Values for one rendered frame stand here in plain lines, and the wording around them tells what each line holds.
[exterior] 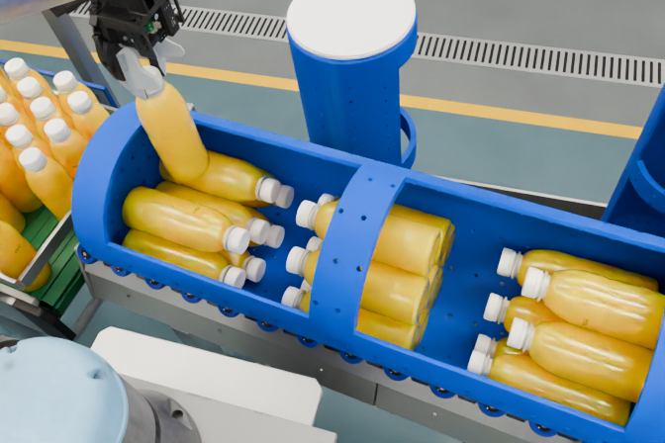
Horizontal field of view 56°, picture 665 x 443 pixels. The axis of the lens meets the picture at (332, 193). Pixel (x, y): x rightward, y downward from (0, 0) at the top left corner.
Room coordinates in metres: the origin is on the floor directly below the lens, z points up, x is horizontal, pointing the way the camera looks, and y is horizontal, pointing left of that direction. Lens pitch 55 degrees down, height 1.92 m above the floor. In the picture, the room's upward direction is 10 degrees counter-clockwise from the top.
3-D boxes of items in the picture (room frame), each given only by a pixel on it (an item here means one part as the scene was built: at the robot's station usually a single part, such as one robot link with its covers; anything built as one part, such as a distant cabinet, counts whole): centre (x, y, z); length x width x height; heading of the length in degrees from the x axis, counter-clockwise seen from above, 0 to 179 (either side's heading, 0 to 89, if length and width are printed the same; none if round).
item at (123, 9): (0.64, 0.20, 1.47); 0.09 x 0.08 x 0.12; 58
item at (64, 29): (1.23, 0.54, 0.55); 0.04 x 0.04 x 1.10; 58
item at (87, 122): (0.90, 0.44, 0.99); 0.07 x 0.07 x 0.19
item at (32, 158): (0.77, 0.52, 1.09); 0.04 x 0.04 x 0.02
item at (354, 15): (1.08, -0.11, 1.03); 0.28 x 0.28 x 0.01
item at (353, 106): (1.08, -0.11, 0.59); 0.28 x 0.28 x 0.88
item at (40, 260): (0.77, 0.47, 0.96); 0.40 x 0.01 x 0.03; 148
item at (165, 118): (0.65, 0.22, 1.23); 0.07 x 0.07 x 0.19
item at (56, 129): (0.83, 0.48, 1.09); 0.04 x 0.04 x 0.02
